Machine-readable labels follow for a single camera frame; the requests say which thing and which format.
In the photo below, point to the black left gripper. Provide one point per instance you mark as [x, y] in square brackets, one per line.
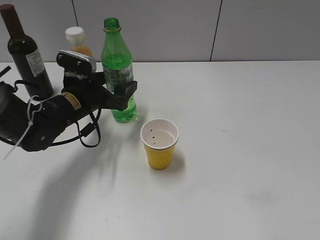
[88, 91]

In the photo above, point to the green sprite bottle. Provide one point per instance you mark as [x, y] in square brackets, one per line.
[116, 58]

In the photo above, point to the yellow paper cup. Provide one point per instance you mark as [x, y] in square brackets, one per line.
[159, 137]

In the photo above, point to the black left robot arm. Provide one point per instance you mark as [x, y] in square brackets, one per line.
[34, 127]

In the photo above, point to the orange juice bottle white cap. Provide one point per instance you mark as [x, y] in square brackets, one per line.
[76, 37]

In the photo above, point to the white zip tie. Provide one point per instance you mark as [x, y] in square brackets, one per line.
[30, 116]

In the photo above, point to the dark red wine bottle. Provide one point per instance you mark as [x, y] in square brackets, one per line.
[26, 56]

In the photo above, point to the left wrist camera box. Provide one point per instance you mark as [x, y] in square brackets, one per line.
[76, 62]

